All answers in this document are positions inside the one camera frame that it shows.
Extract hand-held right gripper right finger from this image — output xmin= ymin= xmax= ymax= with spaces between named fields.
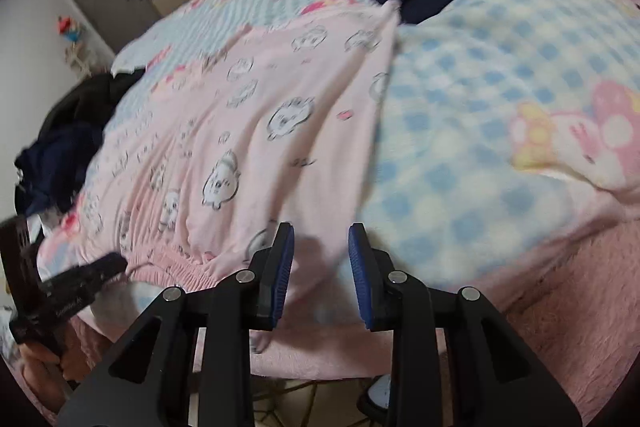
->
xmin=347 ymin=222 xmax=583 ymax=427

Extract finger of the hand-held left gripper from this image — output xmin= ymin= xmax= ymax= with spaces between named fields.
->
xmin=47 ymin=264 xmax=129 ymax=314
xmin=42 ymin=252 xmax=126 ymax=290

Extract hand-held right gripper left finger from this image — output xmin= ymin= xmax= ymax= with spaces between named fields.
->
xmin=57 ymin=222 xmax=296 ymax=427

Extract pink printed pants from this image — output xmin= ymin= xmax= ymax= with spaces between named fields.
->
xmin=37 ymin=2 xmax=402 ymax=304

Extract person's left hand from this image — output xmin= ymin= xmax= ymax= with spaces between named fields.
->
xmin=22 ymin=339 xmax=83 ymax=384

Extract grey slipper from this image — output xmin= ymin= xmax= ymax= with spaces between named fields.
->
xmin=356 ymin=373 xmax=397 ymax=421

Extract black garment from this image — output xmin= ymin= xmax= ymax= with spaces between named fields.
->
xmin=40 ymin=71 xmax=147 ymax=144

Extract blue checked cartoon blanket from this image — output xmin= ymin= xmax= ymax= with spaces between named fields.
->
xmin=37 ymin=0 xmax=640 ymax=379

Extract small white rack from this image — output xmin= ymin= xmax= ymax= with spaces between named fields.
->
xmin=65 ymin=41 xmax=102 ymax=81

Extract pink fleece bed sheet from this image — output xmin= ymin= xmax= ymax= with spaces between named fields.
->
xmin=70 ymin=227 xmax=640 ymax=414

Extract thin floor cable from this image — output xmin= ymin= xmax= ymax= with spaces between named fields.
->
xmin=250 ymin=382 xmax=362 ymax=427

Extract red and blue wall toy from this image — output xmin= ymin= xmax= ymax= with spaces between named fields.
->
xmin=56 ymin=15 xmax=84 ymax=44

